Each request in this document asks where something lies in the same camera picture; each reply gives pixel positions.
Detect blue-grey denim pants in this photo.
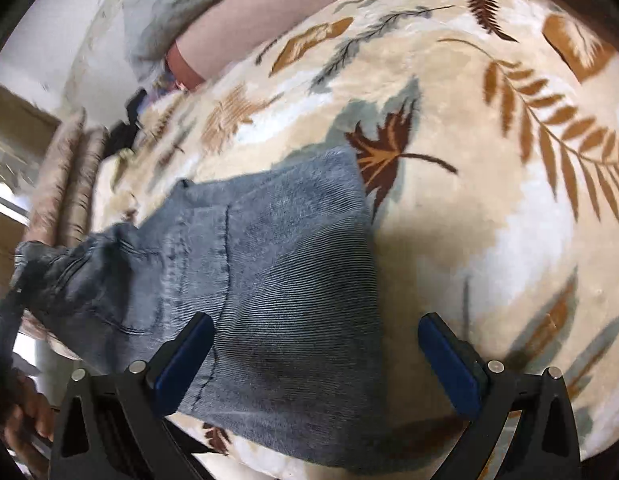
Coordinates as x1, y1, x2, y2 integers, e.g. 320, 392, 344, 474
16, 148, 387, 474

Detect person's hand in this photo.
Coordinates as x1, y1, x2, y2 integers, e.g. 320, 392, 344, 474
3, 370, 57, 479

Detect striped beige rolled mattress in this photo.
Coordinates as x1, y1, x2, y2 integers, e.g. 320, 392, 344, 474
22, 107, 86, 246

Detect black item beside bed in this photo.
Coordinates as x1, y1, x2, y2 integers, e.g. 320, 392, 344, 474
102, 88, 147, 158

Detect cream leaf-print fleece blanket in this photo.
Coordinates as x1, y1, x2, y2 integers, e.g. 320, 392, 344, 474
93, 0, 619, 472

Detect pink bed sheet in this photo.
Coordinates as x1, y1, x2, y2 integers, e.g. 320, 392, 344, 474
165, 0, 335, 90

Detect dark wooden window frame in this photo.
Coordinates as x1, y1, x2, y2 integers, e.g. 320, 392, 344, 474
0, 85, 59, 298

